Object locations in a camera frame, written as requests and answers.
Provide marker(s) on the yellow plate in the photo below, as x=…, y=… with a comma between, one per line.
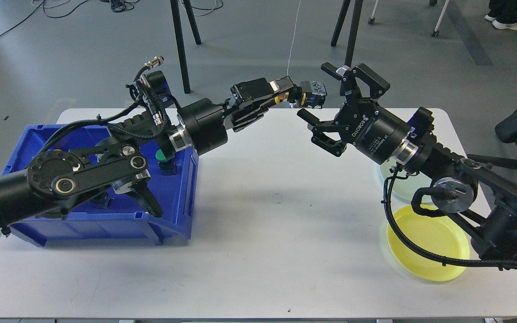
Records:
x=438, y=235

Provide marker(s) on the blue plastic bin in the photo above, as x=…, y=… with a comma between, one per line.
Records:
x=123, y=218

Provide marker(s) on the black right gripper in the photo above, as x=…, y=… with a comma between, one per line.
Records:
x=373, y=130

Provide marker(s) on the light green plate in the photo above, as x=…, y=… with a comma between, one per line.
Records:
x=404, y=188

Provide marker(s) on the white shoe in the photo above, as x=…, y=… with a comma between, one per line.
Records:
x=500, y=26

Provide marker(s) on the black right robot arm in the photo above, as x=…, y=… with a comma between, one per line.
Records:
x=479, y=201

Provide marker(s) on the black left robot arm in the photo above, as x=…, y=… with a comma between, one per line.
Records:
x=83, y=159

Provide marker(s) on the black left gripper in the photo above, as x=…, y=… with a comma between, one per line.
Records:
x=204, y=120

